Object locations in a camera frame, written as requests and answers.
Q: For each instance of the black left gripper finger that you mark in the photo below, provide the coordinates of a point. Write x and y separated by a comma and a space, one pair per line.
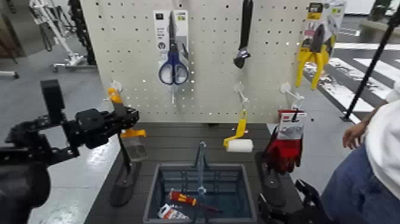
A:
120, 128
126, 114

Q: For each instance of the black tripod pole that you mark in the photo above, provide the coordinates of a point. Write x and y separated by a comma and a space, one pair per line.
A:
368, 72

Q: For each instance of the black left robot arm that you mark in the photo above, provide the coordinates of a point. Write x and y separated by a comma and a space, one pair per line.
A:
22, 169

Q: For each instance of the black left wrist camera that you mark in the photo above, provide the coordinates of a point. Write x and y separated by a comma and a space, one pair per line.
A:
52, 100

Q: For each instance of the red work gloves pack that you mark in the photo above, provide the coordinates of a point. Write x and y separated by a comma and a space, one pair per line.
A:
284, 153

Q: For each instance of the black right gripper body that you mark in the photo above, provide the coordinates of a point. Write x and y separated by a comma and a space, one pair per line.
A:
300, 217

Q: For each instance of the red white small package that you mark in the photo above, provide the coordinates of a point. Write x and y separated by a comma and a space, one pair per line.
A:
170, 214

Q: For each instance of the person in white sweatshirt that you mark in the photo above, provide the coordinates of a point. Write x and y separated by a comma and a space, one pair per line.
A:
375, 172

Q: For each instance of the black column stand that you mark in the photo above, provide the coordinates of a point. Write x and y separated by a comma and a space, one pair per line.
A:
82, 31

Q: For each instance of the clear plastic pegboard hook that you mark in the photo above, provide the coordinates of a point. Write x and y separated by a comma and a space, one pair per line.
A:
239, 88
117, 85
172, 90
285, 88

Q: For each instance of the grey low block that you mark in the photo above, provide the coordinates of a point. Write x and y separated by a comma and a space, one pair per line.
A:
378, 29

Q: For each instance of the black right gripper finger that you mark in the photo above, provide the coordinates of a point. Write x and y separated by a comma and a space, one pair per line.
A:
309, 194
264, 211

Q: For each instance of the white pegboard panel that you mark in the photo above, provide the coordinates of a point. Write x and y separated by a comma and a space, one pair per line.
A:
212, 62

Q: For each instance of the grey plastic crate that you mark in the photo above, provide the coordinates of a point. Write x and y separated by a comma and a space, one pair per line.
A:
245, 187

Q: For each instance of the red yellow screwdriver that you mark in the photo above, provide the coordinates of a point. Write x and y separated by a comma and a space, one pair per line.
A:
181, 197

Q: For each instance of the yellow pliers in packaging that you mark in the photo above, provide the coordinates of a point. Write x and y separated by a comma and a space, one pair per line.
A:
312, 58

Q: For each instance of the grey stand leg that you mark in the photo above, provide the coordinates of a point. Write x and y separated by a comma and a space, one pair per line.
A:
9, 74

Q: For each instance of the yellow paint brush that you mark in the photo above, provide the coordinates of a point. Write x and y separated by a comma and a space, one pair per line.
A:
136, 148

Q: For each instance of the white wheeled stand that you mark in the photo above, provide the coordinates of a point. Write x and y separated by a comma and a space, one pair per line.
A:
59, 31

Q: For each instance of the black adjustable wrench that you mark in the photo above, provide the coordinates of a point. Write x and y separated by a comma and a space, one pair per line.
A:
246, 25

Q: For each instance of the brown wooden furniture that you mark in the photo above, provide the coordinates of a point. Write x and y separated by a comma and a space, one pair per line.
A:
9, 31

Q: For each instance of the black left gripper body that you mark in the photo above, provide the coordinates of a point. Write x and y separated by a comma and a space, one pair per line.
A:
90, 126

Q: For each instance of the blue scissors in packaging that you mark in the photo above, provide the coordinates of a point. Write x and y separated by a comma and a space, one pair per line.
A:
173, 62

